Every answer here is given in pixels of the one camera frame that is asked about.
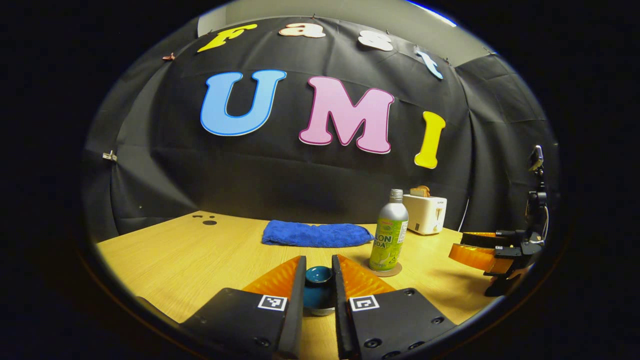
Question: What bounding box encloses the round brown coaster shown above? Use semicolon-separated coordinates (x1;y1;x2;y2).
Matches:
363;261;403;278

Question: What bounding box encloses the white toaster cable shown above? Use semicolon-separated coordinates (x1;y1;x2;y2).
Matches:
457;196;471;234

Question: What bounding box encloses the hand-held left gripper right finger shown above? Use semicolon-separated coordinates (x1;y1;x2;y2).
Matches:
332;255;458;360

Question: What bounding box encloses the silver green label water bottle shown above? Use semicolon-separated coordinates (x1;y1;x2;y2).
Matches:
369;188;410;273

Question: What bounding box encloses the white toaster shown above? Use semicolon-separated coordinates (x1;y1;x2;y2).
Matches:
402;194;448;236

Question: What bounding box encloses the black backdrop cloth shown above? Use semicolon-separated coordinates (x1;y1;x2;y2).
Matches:
82;15;560;243

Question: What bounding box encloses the teal teacup lid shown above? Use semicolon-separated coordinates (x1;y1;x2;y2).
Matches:
303;265;336;317

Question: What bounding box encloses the blue towel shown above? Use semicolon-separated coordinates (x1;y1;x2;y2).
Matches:
261;219;375;249

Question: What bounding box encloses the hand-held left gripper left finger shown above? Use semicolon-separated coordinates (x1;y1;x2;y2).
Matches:
180;256;307;360

